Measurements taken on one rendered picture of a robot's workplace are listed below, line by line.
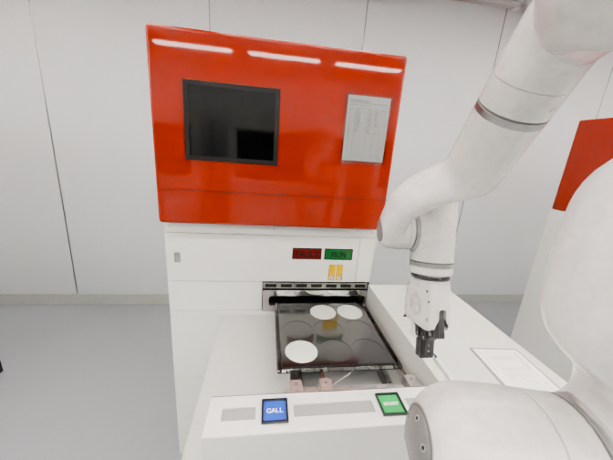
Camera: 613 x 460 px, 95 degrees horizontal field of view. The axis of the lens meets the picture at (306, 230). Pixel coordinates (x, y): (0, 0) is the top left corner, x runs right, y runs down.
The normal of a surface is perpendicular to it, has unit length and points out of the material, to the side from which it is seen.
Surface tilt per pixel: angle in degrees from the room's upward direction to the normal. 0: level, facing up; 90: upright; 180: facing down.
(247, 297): 90
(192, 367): 90
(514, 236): 90
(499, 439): 31
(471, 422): 25
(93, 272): 90
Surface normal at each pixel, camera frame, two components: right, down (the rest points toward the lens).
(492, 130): -0.68, 0.55
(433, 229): -0.10, 0.00
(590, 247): -0.98, -0.05
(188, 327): 0.13, 0.28
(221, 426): 0.07, -0.96
